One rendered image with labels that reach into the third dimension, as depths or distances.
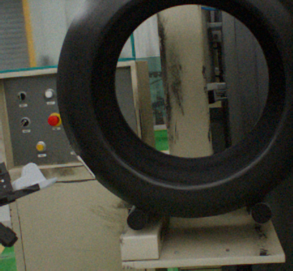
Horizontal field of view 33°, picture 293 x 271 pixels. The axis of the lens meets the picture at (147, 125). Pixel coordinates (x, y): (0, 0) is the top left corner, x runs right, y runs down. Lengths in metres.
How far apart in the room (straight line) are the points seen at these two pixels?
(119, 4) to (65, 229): 1.12
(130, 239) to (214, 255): 0.19
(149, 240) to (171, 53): 0.57
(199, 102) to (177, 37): 0.20
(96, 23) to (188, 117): 0.51
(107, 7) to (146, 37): 9.25
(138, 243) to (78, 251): 0.85
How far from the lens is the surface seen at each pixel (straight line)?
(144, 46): 10.31
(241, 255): 1.19
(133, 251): 1.19
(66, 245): 2.01
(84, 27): 1.09
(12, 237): 1.04
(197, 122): 1.47
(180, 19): 1.47
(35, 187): 1.04
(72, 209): 1.96
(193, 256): 1.20
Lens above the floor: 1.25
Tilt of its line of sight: 7 degrees down
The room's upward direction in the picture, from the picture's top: 6 degrees counter-clockwise
